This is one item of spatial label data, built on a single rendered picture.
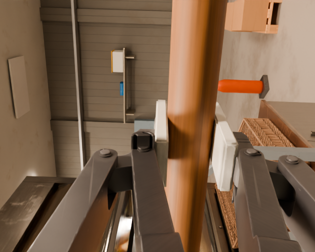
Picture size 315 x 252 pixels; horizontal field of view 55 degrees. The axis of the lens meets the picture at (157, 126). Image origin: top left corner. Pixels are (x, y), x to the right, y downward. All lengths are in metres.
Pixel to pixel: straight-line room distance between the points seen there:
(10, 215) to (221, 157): 1.78
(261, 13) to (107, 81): 5.37
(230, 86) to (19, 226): 2.65
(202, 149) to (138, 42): 7.77
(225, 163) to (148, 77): 7.89
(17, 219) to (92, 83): 6.67
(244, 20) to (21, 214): 2.80
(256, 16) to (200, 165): 3.40
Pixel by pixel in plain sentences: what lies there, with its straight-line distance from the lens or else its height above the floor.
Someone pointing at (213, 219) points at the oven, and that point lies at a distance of 1.78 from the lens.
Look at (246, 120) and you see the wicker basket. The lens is 1.81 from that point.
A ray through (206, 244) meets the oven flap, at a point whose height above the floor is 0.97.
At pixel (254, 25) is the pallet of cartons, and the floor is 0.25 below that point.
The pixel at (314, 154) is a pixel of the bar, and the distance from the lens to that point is 1.29.
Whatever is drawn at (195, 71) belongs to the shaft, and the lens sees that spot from 0.17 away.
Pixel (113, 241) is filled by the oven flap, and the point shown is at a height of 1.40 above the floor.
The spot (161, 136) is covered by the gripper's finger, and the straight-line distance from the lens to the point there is 0.16.
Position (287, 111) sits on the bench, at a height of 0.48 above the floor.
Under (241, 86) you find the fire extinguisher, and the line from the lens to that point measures 3.64.
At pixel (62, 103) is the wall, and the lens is 8.64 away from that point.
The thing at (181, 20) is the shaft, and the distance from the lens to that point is 0.17.
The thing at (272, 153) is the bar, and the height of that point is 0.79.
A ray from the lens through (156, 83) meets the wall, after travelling 8.07.
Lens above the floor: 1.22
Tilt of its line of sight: 1 degrees up
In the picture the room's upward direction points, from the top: 88 degrees counter-clockwise
